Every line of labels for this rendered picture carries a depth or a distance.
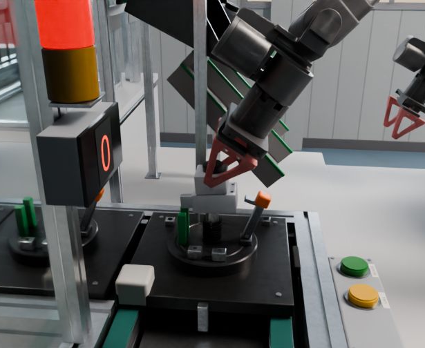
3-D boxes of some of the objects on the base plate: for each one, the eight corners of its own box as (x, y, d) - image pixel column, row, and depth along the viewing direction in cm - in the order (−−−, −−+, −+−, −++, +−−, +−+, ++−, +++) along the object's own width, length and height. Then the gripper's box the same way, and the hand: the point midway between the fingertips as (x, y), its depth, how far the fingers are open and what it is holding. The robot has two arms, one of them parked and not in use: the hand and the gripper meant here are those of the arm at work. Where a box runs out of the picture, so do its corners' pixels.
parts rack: (224, 175, 129) (228, -185, 98) (211, 248, 96) (210, -264, 64) (148, 172, 131) (127, -182, 100) (108, 243, 98) (59, -257, 66)
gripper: (296, 119, 60) (225, 207, 66) (291, 97, 69) (230, 175, 75) (251, 88, 59) (184, 181, 65) (253, 69, 68) (193, 152, 74)
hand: (212, 174), depth 70 cm, fingers closed on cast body, 4 cm apart
